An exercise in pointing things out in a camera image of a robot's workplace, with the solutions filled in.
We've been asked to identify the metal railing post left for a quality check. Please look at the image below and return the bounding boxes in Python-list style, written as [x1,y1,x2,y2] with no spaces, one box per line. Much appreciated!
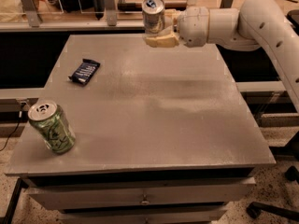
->
[21,0,42,27]

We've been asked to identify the metal railing post middle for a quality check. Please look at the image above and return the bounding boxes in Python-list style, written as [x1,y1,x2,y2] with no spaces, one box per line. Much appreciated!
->
[104,0,117,26]

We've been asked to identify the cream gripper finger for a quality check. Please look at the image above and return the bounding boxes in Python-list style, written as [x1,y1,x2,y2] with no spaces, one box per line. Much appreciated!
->
[143,33,179,48]
[164,9,180,27]

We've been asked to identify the grey drawer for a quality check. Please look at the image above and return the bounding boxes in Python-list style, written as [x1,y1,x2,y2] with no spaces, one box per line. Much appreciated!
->
[28,177,255,210]
[61,205,227,224]

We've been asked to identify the grey lower drawer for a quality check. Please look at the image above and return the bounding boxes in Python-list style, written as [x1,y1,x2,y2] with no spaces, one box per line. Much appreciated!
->
[61,205,227,224]

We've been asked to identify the black office chair base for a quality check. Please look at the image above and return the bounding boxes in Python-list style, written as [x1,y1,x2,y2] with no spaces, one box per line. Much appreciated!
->
[244,164,299,224]

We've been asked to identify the silver blue redbull can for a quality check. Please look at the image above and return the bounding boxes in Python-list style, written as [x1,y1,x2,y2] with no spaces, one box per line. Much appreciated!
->
[142,0,164,35]

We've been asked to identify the black cable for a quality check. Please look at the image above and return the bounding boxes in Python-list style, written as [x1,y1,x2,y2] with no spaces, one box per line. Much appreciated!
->
[0,101,27,152]

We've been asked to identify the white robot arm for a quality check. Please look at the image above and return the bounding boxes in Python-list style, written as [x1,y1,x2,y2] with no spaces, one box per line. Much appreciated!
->
[142,0,299,111]

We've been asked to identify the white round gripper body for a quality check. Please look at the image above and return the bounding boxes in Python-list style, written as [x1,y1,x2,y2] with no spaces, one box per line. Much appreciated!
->
[177,7,209,48]

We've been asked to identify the green soda can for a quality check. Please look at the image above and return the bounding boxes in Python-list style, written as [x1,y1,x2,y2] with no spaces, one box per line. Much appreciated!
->
[28,100,76,154]

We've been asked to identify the grey upper drawer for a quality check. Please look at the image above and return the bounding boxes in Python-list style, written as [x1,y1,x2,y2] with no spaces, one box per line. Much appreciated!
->
[28,177,255,210]

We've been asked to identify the dark blue snack bar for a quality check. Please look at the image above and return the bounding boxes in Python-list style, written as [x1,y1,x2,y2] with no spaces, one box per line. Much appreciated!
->
[68,59,101,86]

